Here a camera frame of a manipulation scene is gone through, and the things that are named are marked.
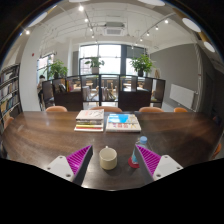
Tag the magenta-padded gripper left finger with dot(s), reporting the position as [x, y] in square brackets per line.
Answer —
[76, 160]

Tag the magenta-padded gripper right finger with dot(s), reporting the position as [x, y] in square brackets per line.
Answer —
[151, 160]

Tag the clear water bottle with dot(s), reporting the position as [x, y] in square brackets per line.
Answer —
[141, 143]

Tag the flat round red coaster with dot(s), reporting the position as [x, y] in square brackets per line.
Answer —
[131, 164]

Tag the cream ceramic cup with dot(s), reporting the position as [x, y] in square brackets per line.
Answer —
[108, 159]

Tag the blue-covered book pile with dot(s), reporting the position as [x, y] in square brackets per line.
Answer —
[122, 122]

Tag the orange chairs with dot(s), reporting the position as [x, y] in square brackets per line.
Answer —
[56, 108]

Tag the black cube shelf unit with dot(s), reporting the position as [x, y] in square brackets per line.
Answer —
[70, 100]

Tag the person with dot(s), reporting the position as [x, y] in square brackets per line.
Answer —
[41, 83]

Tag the bushy potted plant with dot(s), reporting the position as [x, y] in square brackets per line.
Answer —
[57, 68]

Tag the large leafy potted plant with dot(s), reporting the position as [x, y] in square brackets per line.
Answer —
[141, 63]

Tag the small potted plant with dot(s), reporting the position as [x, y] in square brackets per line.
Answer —
[95, 62]

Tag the ceiling air conditioner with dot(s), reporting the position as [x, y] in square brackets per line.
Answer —
[114, 30]

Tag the round ceiling light panels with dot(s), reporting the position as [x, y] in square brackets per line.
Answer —
[191, 24]

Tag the ceiling track spotlights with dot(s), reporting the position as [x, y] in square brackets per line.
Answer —
[81, 8]

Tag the white wall radiator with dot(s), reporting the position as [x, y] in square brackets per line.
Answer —
[181, 96]

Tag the tall wall bookshelf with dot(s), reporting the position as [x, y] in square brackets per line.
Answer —
[8, 93]

